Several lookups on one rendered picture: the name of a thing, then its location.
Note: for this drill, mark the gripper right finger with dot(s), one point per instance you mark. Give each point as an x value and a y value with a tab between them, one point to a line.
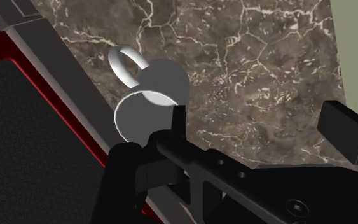
346	133

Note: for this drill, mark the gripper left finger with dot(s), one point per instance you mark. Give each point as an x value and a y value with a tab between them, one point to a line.
126	186

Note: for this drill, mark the white mug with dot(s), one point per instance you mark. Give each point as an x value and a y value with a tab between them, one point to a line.
141	121

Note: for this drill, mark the red and black robot stand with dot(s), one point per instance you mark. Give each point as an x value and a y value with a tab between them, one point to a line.
26	139

